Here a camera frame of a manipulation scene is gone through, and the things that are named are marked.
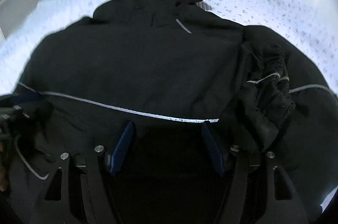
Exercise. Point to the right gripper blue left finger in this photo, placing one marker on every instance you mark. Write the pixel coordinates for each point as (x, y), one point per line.
(117, 157)

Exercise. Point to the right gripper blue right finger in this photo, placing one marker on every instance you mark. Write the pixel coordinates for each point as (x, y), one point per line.
(212, 149)

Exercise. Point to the black hooded jacket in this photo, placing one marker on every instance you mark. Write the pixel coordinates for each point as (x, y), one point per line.
(169, 66)

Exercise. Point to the person left hand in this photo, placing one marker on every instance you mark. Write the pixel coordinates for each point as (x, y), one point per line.
(3, 179)

